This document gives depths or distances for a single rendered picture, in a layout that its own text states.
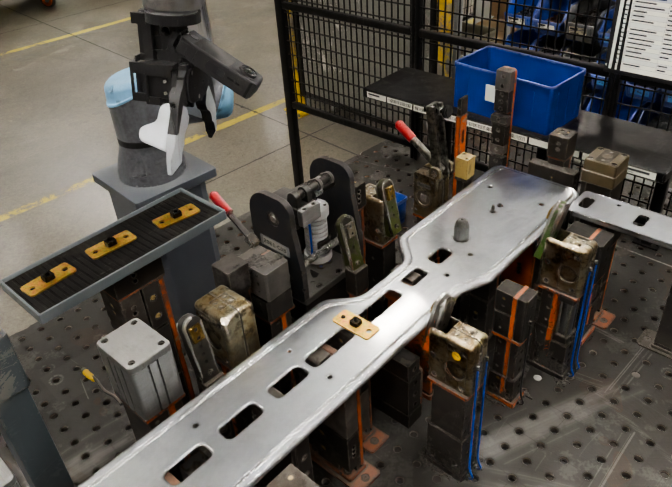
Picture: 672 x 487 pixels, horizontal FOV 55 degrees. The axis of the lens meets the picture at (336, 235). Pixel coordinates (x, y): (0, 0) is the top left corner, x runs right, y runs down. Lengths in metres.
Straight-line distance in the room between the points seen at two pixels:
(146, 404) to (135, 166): 0.58
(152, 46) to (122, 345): 0.45
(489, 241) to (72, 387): 0.99
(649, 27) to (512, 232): 0.65
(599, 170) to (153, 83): 1.05
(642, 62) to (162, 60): 1.25
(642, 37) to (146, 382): 1.38
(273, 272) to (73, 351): 0.69
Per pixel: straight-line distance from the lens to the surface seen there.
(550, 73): 1.89
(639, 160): 1.69
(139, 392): 1.06
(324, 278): 1.34
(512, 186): 1.58
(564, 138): 1.64
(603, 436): 1.46
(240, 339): 1.14
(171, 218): 1.23
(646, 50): 1.82
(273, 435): 1.03
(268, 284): 1.20
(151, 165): 1.46
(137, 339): 1.06
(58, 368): 1.70
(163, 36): 0.91
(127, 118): 1.43
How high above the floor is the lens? 1.80
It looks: 35 degrees down
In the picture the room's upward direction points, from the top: 4 degrees counter-clockwise
